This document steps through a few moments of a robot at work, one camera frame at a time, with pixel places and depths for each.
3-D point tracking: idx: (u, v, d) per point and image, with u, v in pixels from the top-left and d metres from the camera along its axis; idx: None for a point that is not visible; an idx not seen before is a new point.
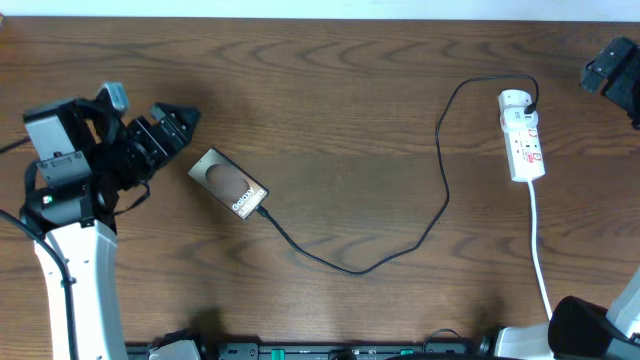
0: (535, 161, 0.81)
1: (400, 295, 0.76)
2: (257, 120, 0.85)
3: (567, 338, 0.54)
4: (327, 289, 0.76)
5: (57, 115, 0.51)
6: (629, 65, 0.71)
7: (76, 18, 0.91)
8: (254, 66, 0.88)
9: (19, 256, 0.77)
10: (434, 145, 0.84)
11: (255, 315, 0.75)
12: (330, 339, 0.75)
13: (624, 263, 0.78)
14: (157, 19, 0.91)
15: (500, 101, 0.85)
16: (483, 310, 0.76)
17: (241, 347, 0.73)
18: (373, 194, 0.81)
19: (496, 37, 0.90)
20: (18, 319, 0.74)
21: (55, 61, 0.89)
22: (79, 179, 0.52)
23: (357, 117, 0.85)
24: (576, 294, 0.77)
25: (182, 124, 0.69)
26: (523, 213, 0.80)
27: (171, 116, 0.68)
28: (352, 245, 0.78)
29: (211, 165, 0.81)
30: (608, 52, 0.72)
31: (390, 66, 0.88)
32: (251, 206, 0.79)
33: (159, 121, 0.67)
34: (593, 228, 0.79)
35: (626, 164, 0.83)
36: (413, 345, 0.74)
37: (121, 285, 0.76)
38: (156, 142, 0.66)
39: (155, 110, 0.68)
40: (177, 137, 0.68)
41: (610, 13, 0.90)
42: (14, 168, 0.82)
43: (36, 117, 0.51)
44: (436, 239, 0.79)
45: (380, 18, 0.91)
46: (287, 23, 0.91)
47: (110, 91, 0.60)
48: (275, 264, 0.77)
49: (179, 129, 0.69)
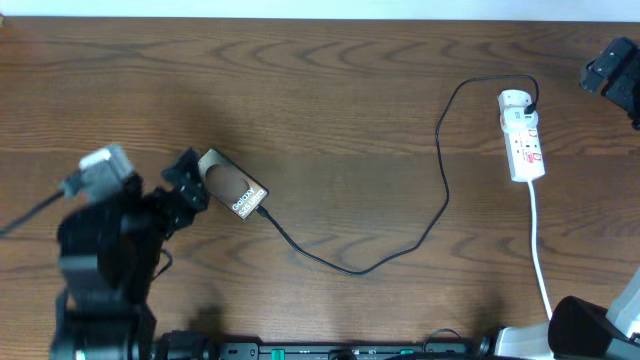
0: (535, 161, 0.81)
1: (400, 295, 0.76)
2: (258, 120, 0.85)
3: (566, 338, 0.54)
4: (327, 289, 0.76)
5: (96, 258, 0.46)
6: (628, 66, 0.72)
7: (76, 18, 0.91)
8: (254, 66, 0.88)
9: (19, 256, 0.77)
10: (434, 145, 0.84)
11: (254, 316, 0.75)
12: (330, 339, 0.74)
13: (625, 262, 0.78)
14: (157, 19, 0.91)
15: (500, 101, 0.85)
16: (483, 310, 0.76)
17: (241, 347, 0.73)
18: (373, 194, 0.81)
19: (495, 37, 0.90)
20: (18, 318, 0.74)
21: (55, 61, 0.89)
22: (117, 325, 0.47)
23: (357, 117, 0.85)
24: (576, 294, 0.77)
25: (198, 181, 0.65)
26: (523, 213, 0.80)
27: (188, 175, 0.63)
28: (352, 245, 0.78)
29: (211, 165, 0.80)
30: (609, 52, 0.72)
31: (390, 66, 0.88)
32: (251, 205, 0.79)
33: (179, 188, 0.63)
34: (593, 228, 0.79)
35: (626, 164, 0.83)
36: (413, 345, 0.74)
37: None
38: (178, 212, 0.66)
39: (171, 175, 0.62)
40: (198, 199, 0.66)
41: (610, 13, 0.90)
42: (14, 168, 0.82)
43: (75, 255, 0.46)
44: (436, 239, 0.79)
45: (380, 18, 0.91)
46: (287, 23, 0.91)
47: (114, 156, 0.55)
48: (275, 265, 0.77)
49: (196, 187, 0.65)
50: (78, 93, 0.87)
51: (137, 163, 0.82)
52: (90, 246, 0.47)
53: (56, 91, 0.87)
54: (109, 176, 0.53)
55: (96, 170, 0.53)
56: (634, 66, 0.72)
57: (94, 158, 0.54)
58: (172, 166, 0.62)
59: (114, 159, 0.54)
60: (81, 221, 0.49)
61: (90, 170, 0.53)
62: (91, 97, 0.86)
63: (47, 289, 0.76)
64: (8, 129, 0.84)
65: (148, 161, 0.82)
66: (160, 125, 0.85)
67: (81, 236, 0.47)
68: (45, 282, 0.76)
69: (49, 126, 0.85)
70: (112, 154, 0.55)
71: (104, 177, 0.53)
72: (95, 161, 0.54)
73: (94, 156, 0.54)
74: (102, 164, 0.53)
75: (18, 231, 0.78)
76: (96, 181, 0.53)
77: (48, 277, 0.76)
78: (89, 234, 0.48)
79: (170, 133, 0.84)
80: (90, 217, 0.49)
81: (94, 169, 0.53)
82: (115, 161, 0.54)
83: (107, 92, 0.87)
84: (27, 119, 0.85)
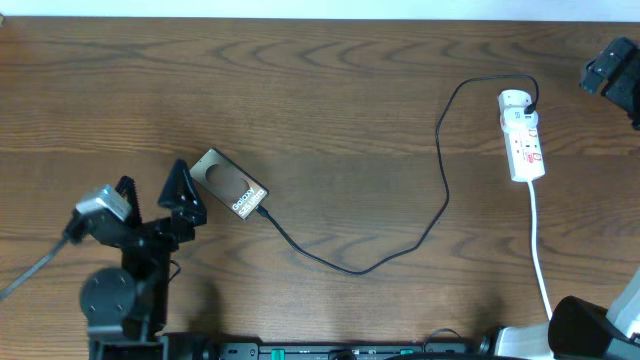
0: (535, 161, 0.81)
1: (400, 295, 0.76)
2: (258, 120, 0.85)
3: (565, 337, 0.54)
4: (327, 289, 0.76)
5: (121, 326, 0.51)
6: (628, 66, 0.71)
7: (76, 18, 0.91)
8: (254, 66, 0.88)
9: (20, 256, 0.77)
10: (434, 145, 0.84)
11: (255, 316, 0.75)
12: (330, 340, 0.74)
13: (625, 262, 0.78)
14: (157, 19, 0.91)
15: (500, 101, 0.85)
16: (483, 310, 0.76)
17: (241, 347, 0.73)
18: (373, 194, 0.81)
19: (495, 37, 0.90)
20: (18, 318, 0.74)
21: (56, 61, 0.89)
22: None
23: (357, 117, 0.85)
24: (576, 294, 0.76)
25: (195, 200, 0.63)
26: (523, 213, 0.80)
27: (183, 200, 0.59)
28: (352, 244, 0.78)
29: (211, 165, 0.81)
30: (608, 52, 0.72)
31: (390, 66, 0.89)
32: (251, 205, 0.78)
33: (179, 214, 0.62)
34: (593, 228, 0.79)
35: (626, 164, 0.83)
36: (413, 345, 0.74)
37: None
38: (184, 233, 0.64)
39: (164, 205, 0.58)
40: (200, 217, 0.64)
41: (610, 14, 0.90)
42: (14, 169, 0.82)
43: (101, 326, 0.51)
44: (436, 239, 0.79)
45: (380, 18, 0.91)
46: (287, 23, 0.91)
47: (109, 205, 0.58)
48: (275, 264, 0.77)
49: (193, 206, 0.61)
50: (79, 93, 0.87)
51: (138, 163, 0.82)
52: (112, 316, 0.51)
53: (56, 91, 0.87)
54: (108, 222, 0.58)
55: (95, 218, 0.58)
56: (634, 65, 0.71)
57: (89, 207, 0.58)
58: (161, 198, 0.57)
59: (109, 209, 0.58)
60: (101, 287, 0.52)
61: (90, 217, 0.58)
62: (92, 97, 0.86)
63: (47, 289, 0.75)
64: (8, 129, 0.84)
65: (148, 161, 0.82)
66: (160, 125, 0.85)
67: (104, 306, 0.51)
68: (44, 282, 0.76)
69: (49, 126, 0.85)
70: (105, 204, 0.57)
71: (103, 223, 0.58)
72: (92, 205, 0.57)
73: (89, 204, 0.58)
74: (99, 214, 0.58)
75: (19, 231, 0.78)
76: (99, 227, 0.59)
77: (48, 277, 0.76)
78: (109, 306, 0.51)
79: (170, 133, 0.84)
80: (106, 284, 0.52)
81: (94, 217, 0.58)
82: (110, 210, 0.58)
83: (107, 92, 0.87)
84: (27, 119, 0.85)
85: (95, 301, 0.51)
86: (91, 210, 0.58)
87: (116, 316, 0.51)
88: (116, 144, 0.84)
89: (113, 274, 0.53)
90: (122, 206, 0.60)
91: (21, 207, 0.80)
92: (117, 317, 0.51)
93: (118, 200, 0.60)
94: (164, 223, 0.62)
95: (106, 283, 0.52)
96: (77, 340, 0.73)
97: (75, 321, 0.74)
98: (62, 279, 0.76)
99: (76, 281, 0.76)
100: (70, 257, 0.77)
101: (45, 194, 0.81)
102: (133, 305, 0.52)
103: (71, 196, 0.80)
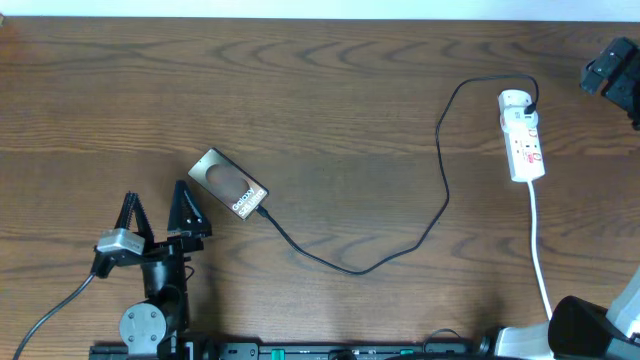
0: (535, 161, 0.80)
1: (400, 295, 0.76)
2: (258, 120, 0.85)
3: (566, 338, 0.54)
4: (327, 290, 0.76)
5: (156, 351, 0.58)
6: (627, 65, 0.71)
7: (76, 19, 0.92)
8: (254, 66, 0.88)
9: (21, 256, 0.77)
10: (434, 145, 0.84)
11: (255, 316, 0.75)
12: (330, 340, 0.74)
13: (624, 263, 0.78)
14: (158, 19, 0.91)
15: (500, 101, 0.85)
16: (483, 310, 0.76)
17: (241, 347, 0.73)
18: (373, 195, 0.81)
19: (495, 37, 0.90)
20: (18, 319, 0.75)
21: (55, 61, 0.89)
22: None
23: (357, 117, 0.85)
24: (576, 294, 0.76)
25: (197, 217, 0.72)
26: (523, 213, 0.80)
27: (188, 223, 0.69)
28: (352, 244, 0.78)
29: (211, 165, 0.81)
30: (608, 52, 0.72)
31: (390, 66, 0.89)
32: (250, 206, 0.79)
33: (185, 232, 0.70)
34: (593, 228, 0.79)
35: (626, 164, 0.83)
36: (413, 345, 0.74)
37: (121, 285, 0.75)
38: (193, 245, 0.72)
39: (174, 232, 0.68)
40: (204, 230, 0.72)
41: (610, 14, 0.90)
42: (13, 169, 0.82)
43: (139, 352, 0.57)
44: (435, 239, 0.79)
45: (380, 18, 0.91)
46: (287, 23, 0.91)
47: (126, 247, 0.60)
48: (275, 264, 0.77)
49: (198, 225, 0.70)
50: (79, 93, 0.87)
51: (137, 163, 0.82)
52: (148, 344, 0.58)
53: (55, 91, 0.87)
54: (129, 258, 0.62)
55: (116, 256, 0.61)
56: (632, 65, 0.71)
57: (108, 249, 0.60)
58: (170, 226, 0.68)
59: (128, 250, 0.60)
60: (135, 319, 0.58)
61: (111, 256, 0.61)
62: (92, 97, 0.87)
63: (47, 289, 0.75)
64: (8, 129, 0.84)
65: (148, 161, 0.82)
66: (160, 125, 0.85)
67: (140, 335, 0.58)
68: (44, 282, 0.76)
69: (49, 126, 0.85)
70: (123, 247, 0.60)
71: (125, 259, 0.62)
72: (109, 248, 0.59)
73: (108, 247, 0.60)
74: (120, 253, 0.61)
75: (19, 231, 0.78)
76: (121, 260, 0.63)
77: (48, 277, 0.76)
78: (144, 335, 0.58)
79: (170, 133, 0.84)
80: (140, 316, 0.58)
81: (114, 254, 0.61)
82: (128, 250, 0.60)
83: (107, 92, 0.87)
84: (27, 119, 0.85)
85: (132, 331, 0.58)
86: (110, 250, 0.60)
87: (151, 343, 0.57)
88: (117, 144, 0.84)
89: (145, 309, 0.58)
90: (137, 245, 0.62)
91: (21, 208, 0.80)
92: (153, 344, 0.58)
93: (132, 239, 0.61)
94: (175, 246, 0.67)
95: (140, 316, 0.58)
96: (76, 340, 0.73)
97: (74, 322, 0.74)
98: (61, 279, 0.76)
99: (76, 281, 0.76)
100: (70, 258, 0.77)
101: (45, 194, 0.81)
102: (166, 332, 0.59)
103: (71, 196, 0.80)
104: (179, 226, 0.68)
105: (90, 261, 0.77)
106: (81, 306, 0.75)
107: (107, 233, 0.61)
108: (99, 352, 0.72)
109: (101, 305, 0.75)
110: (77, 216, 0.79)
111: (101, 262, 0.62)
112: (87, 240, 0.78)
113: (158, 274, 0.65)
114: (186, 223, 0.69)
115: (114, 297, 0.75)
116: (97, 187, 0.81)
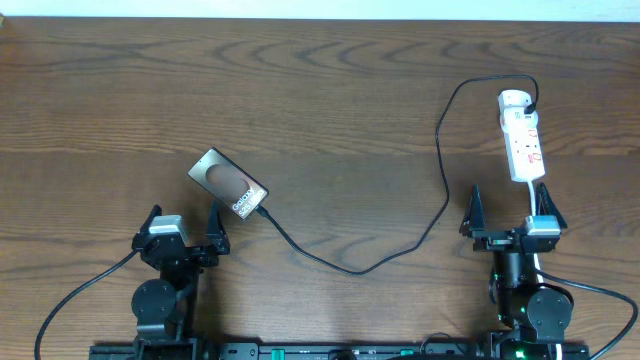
0: (535, 161, 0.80)
1: (400, 295, 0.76)
2: (258, 120, 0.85)
3: None
4: (327, 289, 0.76)
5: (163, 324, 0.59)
6: (571, 304, 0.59)
7: (76, 19, 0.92)
8: (254, 66, 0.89)
9: (20, 256, 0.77)
10: (434, 145, 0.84)
11: (254, 316, 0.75)
12: (330, 340, 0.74)
13: (624, 262, 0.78)
14: (158, 20, 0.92)
15: (500, 101, 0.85)
16: (483, 310, 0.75)
17: (241, 347, 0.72)
18: (373, 195, 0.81)
19: (495, 38, 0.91)
20: (16, 319, 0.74)
21: (56, 61, 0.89)
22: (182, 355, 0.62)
23: (357, 117, 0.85)
24: (577, 294, 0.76)
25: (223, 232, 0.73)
26: (524, 214, 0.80)
27: (222, 233, 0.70)
28: (352, 245, 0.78)
29: (211, 165, 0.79)
30: (558, 236, 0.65)
31: (389, 66, 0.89)
32: (251, 206, 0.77)
33: (214, 243, 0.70)
34: (592, 228, 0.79)
35: (625, 164, 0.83)
36: (413, 345, 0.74)
37: (121, 284, 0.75)
38: (214, 259, 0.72)
39: (209, 237, 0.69)
40: (227, 249, 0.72)
41: (609, 14, 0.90)
42: (13, 168, 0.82)
43: (146, 325, 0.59)
44: (435, 239, 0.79)
45: (379, 18, 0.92)
46: (287, 23, 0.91)
47: (179, 231, 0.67)
48: (275, 264, 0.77)
49: (226, 239, 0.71)
50: (79, 94, 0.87)
51: (137, 163, 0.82)
52: (156, 316, 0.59)
53: (55, 91, 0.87)
54: (172, 245, 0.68)
55: (163, 238, 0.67)
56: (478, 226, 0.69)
57: (163, 230, 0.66)
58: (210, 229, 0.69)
59: (179, 233, 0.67)
60: (146, 293, 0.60)
61: (158, 238, 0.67)
62: (92, 97, 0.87)
63: (47, 289, 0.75)
64: (8, 129, 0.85)
65: (149, 162, 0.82)
66: (160, 125, 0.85)
67: (150, 307, 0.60)
68: (44, 282, 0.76)
69: (49, 126, 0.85)
70: (178, 231, 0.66)
71: (169, 245, 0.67)
72: (165, 228, 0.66)
73: (161, 228, 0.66)
74: (169, 237, 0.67)
75: (19, 231, 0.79)
76: (162, 247, 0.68)
77: (48, 277, 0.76)
78: (154, 308, 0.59)
79: (170, 133, 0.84)
80: (152, 290, 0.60)
81: (162, 237, 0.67)
82: (179, 235, 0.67)
83: (108, 92, 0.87)
84: (27, 119, 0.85)
85: (143, 302, 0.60)
86: (161, 232, 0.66)
87: (159, 315, 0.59)
88: (117, 144, 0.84)
89: (157, 283, 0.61)
90: (183, 233, 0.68)
91: (20, 207, 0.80)
92: (161, 318, 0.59)
93: (182, 227, 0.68)
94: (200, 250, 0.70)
95: (152, 290, 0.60)
96: (75, 340, 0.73)
97: (74, 321, 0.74)
98: (61, 279, 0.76)
99: (75, 281, 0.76)
100: (70, 257, 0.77)
101: (44, 194, 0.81)
102: (173, 308, 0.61)
103: (70, 196, 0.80)
104: (217, 233, 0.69)
105: (90, 261, 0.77)
106: (81, 306, 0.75)
107: (162, 219, 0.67)
108: (99, 352, 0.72)
109: (100, 305, 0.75)
110: (77, 216, 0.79)
111: (146, 242, 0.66)
112: (87, 240, 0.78)
113: (177, 269, 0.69)
114: (221, 231, 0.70)
115: (114, 298, 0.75)
116: (97, 187, 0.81)
